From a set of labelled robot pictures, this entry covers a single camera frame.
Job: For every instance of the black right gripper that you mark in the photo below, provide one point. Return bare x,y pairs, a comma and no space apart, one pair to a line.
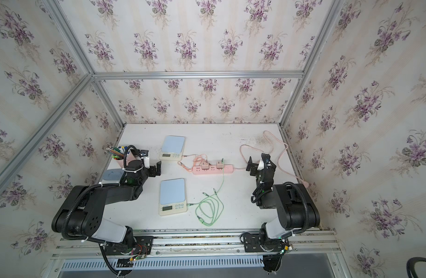
255,168

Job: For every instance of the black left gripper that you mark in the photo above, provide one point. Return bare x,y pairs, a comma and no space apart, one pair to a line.
151,170

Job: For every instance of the cream blue electronic scale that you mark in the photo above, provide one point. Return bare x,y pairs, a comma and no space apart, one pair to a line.
172,198
172,148

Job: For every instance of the cream blue front electronic scale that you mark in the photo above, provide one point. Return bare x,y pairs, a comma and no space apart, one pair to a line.
172,198

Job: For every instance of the pink power strip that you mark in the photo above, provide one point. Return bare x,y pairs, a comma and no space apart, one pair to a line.
212,169

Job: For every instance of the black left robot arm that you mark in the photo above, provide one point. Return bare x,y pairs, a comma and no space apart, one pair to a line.
81,215

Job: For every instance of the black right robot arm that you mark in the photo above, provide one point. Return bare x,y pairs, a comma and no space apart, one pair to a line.
296,211

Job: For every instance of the pink pen holder cup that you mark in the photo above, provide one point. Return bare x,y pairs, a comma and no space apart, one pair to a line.
129,158

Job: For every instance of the coloured pens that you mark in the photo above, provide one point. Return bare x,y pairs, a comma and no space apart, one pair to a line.
118,153

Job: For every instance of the black chair part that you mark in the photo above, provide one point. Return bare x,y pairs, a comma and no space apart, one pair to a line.
416,267

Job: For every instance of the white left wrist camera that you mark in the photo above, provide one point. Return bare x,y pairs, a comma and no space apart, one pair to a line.
144,156

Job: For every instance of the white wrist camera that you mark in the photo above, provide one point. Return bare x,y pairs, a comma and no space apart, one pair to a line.
265,161
144,156

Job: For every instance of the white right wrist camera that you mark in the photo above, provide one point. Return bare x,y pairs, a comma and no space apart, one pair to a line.
265,161

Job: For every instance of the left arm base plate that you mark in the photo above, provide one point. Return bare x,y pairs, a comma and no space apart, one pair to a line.
141,246

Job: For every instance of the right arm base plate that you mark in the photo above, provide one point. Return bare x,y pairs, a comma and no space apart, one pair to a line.
260,243

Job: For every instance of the aluminium mounting rail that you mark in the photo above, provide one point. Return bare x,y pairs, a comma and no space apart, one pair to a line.
210,242

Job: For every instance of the aluminium enclosure frame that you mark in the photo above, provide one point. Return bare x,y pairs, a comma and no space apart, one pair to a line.
92,78

